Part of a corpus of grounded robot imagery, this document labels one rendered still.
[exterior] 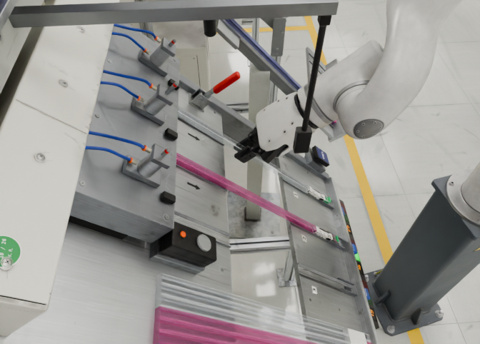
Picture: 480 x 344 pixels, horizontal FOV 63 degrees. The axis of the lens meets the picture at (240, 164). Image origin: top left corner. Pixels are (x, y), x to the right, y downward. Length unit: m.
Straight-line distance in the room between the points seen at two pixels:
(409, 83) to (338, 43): 2.27
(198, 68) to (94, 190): 1.32
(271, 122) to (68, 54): 0.38
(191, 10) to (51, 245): 0.26
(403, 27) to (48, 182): 0.49
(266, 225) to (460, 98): 1.46
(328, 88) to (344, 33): 2.29
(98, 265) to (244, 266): 1.26
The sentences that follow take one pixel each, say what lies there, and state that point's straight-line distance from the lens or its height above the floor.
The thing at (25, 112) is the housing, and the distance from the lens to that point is 0.44.
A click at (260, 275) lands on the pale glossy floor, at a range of 1.70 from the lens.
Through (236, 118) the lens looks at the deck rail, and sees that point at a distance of 0.85.
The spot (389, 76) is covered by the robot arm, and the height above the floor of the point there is 1.20.
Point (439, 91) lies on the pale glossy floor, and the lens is 2.68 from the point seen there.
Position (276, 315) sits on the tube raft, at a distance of 0.66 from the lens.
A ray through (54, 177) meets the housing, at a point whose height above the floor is 1.26.
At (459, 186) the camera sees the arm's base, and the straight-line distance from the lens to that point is 1.20.
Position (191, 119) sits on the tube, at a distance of 0.73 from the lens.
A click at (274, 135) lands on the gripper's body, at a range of 0.73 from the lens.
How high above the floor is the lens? 1.56
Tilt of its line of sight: 51 degrees down
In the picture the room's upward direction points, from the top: straight up
